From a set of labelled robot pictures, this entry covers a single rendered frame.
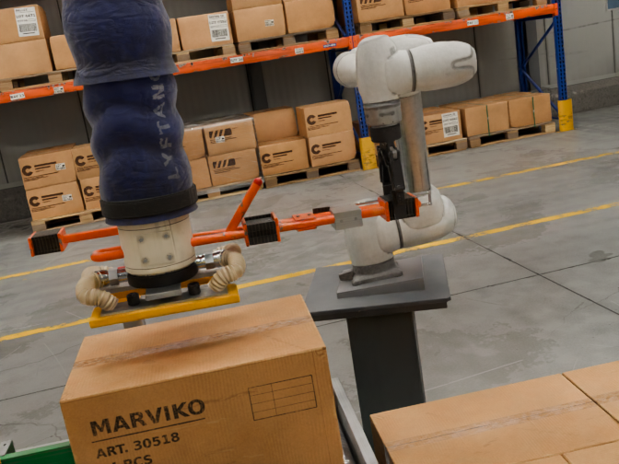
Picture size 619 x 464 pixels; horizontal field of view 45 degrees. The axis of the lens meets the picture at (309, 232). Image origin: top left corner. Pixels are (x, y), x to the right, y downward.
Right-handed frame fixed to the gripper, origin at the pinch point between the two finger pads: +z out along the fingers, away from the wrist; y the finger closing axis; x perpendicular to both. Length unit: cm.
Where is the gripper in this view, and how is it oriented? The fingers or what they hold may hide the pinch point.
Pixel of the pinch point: (394, 204)
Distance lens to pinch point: 190.5
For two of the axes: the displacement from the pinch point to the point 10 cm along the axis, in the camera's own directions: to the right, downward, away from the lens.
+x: 9.8, -1.8, 1.1
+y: 1.5, 2.2, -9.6
